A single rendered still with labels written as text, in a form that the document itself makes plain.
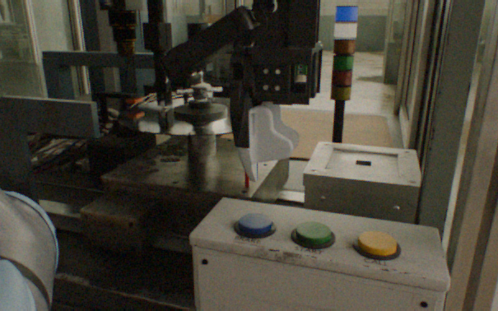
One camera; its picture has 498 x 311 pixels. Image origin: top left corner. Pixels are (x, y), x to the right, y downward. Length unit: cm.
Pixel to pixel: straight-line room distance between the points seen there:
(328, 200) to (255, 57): 33
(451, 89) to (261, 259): 30
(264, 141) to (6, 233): 25
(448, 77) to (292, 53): 22
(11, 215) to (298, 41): 31
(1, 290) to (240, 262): 26
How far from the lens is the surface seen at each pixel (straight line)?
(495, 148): 45
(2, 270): 32
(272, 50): 39
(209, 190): 71
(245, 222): 48
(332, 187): 65
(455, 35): 53
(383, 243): 46
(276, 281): 47
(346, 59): 87
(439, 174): 56
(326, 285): 46
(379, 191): 64
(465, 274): 50
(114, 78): 150
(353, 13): 87
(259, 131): 42
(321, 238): 46
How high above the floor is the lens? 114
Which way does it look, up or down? 19 degrees down
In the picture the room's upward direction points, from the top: straight up
